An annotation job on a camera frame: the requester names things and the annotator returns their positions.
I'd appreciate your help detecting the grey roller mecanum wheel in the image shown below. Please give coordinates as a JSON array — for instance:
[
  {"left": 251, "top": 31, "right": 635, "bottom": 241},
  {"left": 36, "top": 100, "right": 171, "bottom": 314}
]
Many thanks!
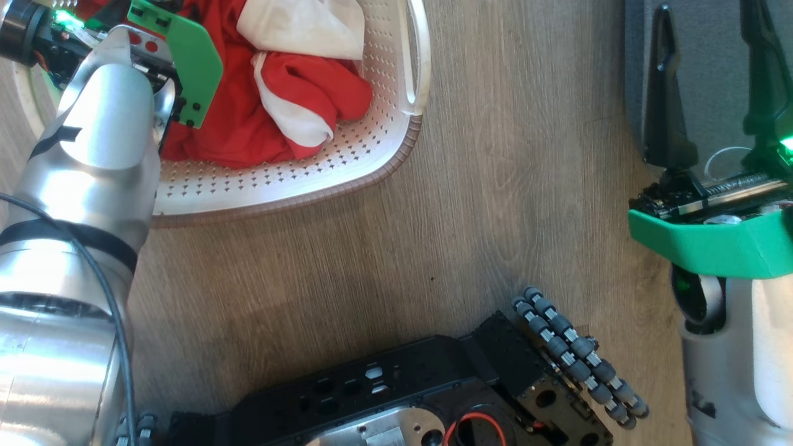
[
  {"left": 512, "top": 286, "right": 650, "bottom": 431},
  {"left": 115, "top": 411, "right": 159, "bottom": 446}
]

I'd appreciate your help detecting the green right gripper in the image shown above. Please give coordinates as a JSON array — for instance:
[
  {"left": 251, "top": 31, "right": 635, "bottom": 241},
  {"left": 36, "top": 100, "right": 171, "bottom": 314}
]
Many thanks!
[{"left": 629, "top": 0, "right": 793, "bottom": 279}]

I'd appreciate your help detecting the red ring cable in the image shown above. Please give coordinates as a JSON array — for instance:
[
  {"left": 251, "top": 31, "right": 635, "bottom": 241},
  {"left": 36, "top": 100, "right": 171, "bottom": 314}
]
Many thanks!
[{"left": 442, "top": 411, "right": 507, "bottom": 446}]

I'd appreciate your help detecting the red garment with white trim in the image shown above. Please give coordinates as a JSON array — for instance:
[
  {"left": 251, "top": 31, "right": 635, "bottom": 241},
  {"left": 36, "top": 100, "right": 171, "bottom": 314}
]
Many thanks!
[{"left": 252, "top": 51, "right": 374, "bottom": 160}]

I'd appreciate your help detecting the white perforated laundry basket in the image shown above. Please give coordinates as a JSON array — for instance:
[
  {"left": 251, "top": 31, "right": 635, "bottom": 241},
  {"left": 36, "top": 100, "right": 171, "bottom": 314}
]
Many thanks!
[{"left": 12, "top": 0, "right": 432, "bottom": 227}]

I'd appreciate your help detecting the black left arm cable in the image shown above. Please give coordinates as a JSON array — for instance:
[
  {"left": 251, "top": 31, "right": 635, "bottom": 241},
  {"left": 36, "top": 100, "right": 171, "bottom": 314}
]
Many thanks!
[{"left": 0, "top": 193, "right": 137, "bottom": 446}]

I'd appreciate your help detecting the thin white cable loop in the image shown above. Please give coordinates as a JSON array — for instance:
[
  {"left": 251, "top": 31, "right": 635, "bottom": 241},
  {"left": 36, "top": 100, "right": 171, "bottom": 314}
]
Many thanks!
[{"left": 705, "top": 146, "right": 754, "bottom": 181}]

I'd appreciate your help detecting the grey fabric sofa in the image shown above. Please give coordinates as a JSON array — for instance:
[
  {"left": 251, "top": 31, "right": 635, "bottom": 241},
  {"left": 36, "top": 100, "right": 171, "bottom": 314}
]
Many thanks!
[{"left": 624, "top": 0, "right": 793, "bottom": 186}]

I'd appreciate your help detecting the large red garment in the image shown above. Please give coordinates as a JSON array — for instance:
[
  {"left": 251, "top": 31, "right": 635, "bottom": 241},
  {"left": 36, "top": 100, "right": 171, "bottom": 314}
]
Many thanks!
[{"left": 77, "top": 0, "right": 298, "bottom": 169}]

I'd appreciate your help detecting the white cloth garment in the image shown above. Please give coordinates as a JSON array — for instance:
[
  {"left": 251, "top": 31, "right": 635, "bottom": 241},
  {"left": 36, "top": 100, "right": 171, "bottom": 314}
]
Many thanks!
[{"left": 237, "top": 0, "right": 366, "bottom": 61}]

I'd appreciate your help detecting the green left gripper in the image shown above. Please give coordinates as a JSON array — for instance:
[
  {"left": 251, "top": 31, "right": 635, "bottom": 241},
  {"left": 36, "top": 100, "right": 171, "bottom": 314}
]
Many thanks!
[{"left": 0, "top": 0, "right": 224, "bottom": 129}]

